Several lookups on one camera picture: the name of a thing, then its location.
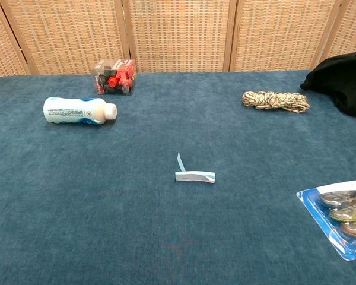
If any clear box with red parts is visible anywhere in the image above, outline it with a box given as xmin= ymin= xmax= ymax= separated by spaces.
xmin=93 ymin=58 xmax=136 ymax=96

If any blue velvet table cloth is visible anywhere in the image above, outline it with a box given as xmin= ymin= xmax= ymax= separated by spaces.
xmin=0 ymin=69 xmax=356 ymax=285

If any woven wicker screen panel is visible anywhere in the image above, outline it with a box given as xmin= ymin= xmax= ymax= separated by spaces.
xmin=121 ymin=0 xmax=237 ymax=74
xmin=0 ymin=0 xmax=28 ymax=79
xmin=230 ymin=0 xmax=344 ymax=72
xmin=0 ymin=0 xmax=131 ymax=75
xmin=319 ymin=0 xmax=356 ymax=62

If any white plastic bottle blue label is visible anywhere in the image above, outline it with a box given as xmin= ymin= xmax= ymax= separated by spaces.
xmin=43 ymin=96 xmax=118 ymax=126

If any blue blister pack card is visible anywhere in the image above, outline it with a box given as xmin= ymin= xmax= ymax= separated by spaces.
xmin=295 ymin=177 xmax=356 ymax=262

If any silver metal disc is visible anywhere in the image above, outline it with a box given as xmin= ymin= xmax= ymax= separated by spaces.
xmin=318 ymin=189 xmax=356 ymax=208

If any black cloth hat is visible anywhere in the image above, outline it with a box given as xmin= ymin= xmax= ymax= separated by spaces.
xmin=299 ymin=51 xmax=356 ymax=118

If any green gold metal disc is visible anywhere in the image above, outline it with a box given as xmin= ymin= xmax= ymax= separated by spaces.
xmin=328 ymin=204 xmax=356 ymax=224

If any beige patterned rope bundle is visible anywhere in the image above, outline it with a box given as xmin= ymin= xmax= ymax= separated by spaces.
xmin=241 ymin=90 xmax=312 ymax=115

